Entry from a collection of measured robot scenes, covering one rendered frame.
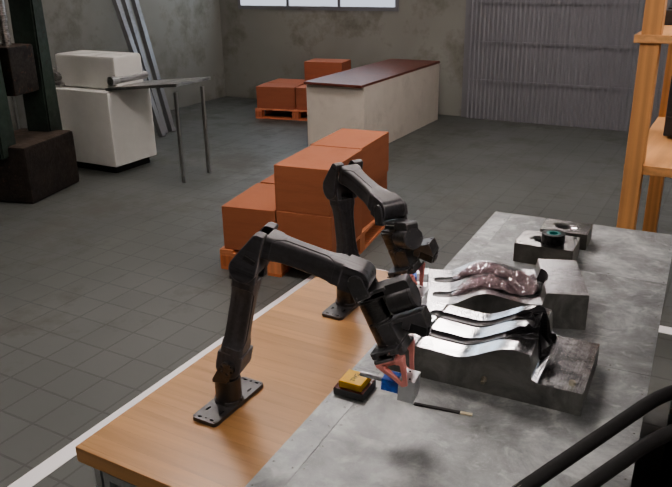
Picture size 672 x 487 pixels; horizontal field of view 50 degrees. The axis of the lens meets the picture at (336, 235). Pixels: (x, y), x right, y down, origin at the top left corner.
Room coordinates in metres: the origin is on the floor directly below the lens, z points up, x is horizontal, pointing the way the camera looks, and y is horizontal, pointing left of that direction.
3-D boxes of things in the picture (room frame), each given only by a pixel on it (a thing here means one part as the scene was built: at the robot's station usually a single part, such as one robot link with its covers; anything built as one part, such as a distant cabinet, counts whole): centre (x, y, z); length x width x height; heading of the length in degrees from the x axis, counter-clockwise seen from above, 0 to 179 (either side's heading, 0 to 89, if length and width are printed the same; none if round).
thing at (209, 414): (1.49, 0.27, 0.84); 0.20 x 0.07 x 0.08; 150
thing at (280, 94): (9.22, 0.37, 0.34); 1.20 x 0.92 x 0.67; 60
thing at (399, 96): (8.07, -0.49, 0.35); 2.06 x 0.66 x 0.70; 150
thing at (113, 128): (6.87, 2.19, 0.53); 2.27 x 0.56 x 1.07; 60
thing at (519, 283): (1.99, -0.48, 0.90); 0.26 x 0.18 x 0.08; 80
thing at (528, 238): (2.36, -0.75, 0.83); 0.20 x 0.15 x 0.07; 63
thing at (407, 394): (1.37, -0.11, 0.93); 0.13 x 0.05 x 0.05; 68
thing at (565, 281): (1.99, -0.49, 0.85); 0.50 x 0.26 x 0.11; 80
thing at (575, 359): (1.64, -0.40, 0.87); 0.50 x 0.26 x 0.14; 63
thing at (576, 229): (2.53, -0.87, 0.83); 0.17 x 0.13 x 0.06; 63
